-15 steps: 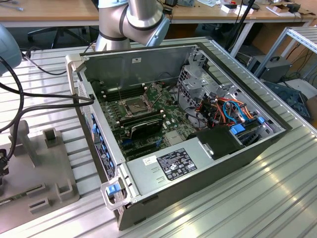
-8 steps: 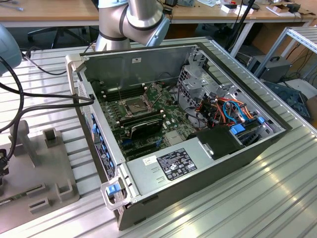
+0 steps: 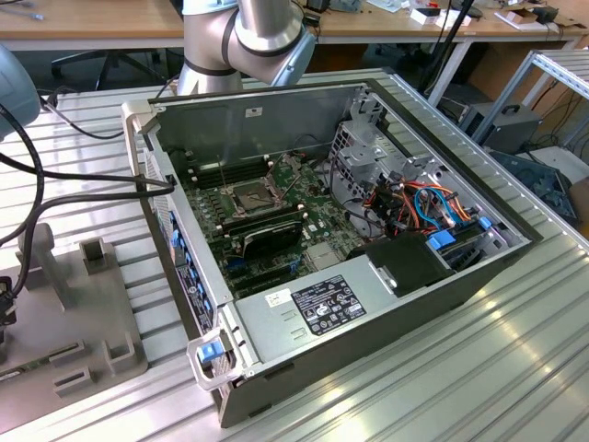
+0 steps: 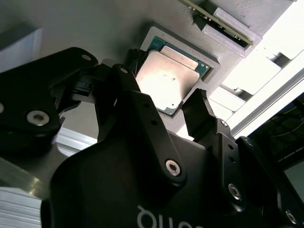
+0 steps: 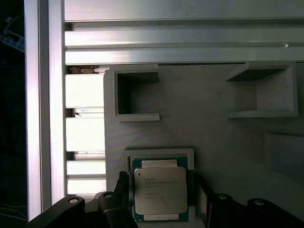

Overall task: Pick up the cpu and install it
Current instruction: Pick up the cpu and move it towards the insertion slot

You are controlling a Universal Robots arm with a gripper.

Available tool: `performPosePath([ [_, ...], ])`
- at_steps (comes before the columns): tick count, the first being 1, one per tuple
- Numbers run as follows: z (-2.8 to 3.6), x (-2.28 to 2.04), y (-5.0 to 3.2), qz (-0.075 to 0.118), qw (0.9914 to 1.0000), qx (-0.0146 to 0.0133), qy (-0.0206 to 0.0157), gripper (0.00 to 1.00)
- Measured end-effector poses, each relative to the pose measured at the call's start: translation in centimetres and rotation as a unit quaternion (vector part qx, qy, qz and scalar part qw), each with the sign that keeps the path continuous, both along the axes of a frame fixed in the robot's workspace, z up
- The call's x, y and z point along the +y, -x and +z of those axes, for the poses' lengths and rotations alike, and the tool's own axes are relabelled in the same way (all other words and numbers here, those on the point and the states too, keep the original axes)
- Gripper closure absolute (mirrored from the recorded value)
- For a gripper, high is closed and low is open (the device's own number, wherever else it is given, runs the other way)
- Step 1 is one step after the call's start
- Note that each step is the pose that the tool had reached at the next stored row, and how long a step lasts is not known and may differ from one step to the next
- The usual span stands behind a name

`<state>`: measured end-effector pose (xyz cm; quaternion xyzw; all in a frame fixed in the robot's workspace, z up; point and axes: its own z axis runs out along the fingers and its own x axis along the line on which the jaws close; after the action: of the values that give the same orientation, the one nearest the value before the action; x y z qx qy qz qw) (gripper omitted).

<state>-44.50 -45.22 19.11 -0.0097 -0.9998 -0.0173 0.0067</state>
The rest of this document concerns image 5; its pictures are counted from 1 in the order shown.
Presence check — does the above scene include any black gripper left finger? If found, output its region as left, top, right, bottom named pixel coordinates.
left=27, top=170, right=141, bottom=228

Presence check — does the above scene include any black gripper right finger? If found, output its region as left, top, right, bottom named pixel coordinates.
left=194, top=172, right=304, bottom=228

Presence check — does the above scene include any silver green CPU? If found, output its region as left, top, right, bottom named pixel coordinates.
left=129, top=155, right=190, bottom=223

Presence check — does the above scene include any grey plastic parts rack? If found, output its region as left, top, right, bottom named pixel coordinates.
left=103, top=63, right=304, bottom=228

